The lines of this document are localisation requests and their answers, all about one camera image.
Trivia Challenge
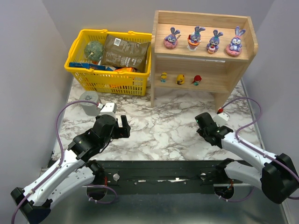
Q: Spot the small yellow striped toy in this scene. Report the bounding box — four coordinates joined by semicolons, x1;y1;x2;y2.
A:
160;72;167;83

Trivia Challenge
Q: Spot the yellow duck toy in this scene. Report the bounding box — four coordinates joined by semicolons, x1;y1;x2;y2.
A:
176;74;185;85

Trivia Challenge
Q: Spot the purple bunny with strawberry cake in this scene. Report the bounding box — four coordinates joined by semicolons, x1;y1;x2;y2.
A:
206;29;223;54

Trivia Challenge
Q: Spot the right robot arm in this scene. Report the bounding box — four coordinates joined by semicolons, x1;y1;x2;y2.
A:
195;112;299;204

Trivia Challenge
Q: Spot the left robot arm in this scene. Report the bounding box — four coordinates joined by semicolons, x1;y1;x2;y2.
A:
11;112;130;224

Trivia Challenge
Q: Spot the wooden two-tier shelf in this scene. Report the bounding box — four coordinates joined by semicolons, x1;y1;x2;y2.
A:
151;10;258;110

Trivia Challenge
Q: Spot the grey cup with print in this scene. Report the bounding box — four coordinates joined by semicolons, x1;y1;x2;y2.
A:
79;91;101;116

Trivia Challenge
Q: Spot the yellow plastic shopping basket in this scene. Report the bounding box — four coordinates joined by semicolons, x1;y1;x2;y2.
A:
64;29;152;96

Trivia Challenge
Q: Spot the brown snack bag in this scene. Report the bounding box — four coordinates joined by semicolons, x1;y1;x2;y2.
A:
100;35;150;73

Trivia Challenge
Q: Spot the blue box in basket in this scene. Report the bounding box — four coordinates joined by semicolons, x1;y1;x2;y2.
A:
69;62;106;70

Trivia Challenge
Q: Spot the green toy pumpkin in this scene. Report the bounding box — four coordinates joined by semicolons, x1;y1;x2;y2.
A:
84;41;104;62

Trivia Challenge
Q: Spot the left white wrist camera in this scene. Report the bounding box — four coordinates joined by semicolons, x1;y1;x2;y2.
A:
97;103;117;116

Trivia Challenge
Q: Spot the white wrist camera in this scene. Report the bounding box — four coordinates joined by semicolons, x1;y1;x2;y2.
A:
97;103;117;116
213;108;229;126

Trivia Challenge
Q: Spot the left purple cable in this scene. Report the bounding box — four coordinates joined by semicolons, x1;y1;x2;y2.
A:
11;100;117;224

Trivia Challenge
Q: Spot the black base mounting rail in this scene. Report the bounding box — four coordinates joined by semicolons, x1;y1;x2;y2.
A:
67;160;273;196

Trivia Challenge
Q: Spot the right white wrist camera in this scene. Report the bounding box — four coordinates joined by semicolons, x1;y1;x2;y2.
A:
213;108;229;126

